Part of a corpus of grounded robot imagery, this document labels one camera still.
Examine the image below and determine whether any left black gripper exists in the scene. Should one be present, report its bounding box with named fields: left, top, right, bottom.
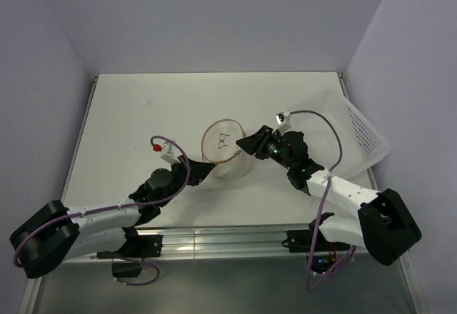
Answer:
left=159, top=153, right=214, bottom=206

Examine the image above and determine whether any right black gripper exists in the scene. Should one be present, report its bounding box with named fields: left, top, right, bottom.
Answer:
left=236, top=125, right=293, bottom=170

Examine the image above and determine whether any round mesh laundry bag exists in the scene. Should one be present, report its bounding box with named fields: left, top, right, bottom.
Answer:
left=201, top=118, right=253, bottom=181

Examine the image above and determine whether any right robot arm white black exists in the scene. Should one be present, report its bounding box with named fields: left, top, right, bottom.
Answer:
left=236, top=126, right=422, bottom=265

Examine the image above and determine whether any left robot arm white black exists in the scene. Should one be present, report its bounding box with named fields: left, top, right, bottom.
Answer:
left=9, top=157, right=215, bottom=279

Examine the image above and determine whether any white perforated plastic basket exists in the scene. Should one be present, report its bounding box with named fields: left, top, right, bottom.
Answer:
left=287, top=91, right=391, bottom=179

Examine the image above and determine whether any aluminium rail frame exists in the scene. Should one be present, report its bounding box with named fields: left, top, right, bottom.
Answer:
left=19, top=72, right=429, bottom=313

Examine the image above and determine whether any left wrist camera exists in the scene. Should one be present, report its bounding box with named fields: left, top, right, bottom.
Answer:
left=152, top=141, right=178, bottom=165

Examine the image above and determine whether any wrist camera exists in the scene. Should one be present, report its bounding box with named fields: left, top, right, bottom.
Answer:
left=275, top=111, right=291, bottom=135
left=152, top=141, right=178, bottom=165

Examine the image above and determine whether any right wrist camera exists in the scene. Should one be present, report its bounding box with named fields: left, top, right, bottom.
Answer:
left=275, top=111, right=291, bottom=135

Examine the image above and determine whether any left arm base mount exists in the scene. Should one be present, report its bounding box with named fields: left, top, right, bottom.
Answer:
left=96, top=235, right=163, bottom=280

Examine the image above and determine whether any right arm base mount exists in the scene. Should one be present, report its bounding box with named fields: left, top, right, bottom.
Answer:
left=281, top=229, right=350, bottom=274

